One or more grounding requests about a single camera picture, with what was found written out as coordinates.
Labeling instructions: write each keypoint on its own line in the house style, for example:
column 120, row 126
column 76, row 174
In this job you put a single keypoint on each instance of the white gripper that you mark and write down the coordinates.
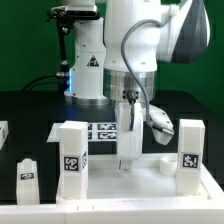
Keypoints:
column 129, row 135

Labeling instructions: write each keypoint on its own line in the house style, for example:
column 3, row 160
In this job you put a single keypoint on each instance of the white desk tabletop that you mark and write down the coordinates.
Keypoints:
column 103, row 180

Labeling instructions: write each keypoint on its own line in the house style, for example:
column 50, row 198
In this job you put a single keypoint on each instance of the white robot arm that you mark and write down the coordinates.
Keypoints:
column 118, row 45

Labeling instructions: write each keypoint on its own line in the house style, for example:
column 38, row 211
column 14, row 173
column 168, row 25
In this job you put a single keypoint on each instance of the white L-shaped fence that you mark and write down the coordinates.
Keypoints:
column 152, row 211

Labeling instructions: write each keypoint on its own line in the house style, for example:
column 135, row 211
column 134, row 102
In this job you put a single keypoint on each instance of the white marker base plate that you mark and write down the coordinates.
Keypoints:
column 97, row 132

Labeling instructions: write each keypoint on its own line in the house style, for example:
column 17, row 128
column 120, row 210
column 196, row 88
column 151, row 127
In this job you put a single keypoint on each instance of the black camera on stand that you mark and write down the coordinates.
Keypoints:
column 65, row 17

